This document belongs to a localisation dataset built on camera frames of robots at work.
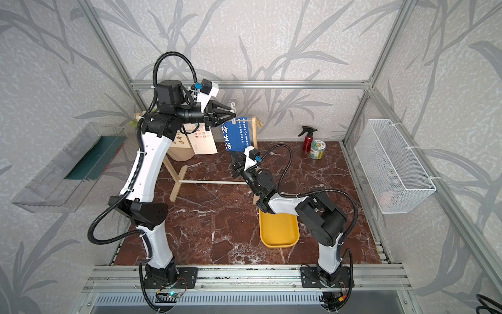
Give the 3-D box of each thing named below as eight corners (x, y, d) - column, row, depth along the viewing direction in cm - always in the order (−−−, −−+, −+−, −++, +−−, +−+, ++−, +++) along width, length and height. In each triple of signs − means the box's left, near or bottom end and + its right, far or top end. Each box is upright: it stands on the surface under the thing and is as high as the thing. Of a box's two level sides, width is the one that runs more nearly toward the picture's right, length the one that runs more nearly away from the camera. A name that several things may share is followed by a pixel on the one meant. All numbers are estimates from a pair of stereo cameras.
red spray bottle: (297, 149, 120) (301, 128, 107) (300, 145, 122) (304, 124, 109) (308, 154, 117) (314, 133, 104) (311, 149, 119) (317, 129, 106)
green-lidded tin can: (310, 159, 114) (313, 149, 107) (308, 149, 119) (311, 139, 112) (323, 159, 114) (327, 149, 107) (321, 149, 119) (324, 139, 112)
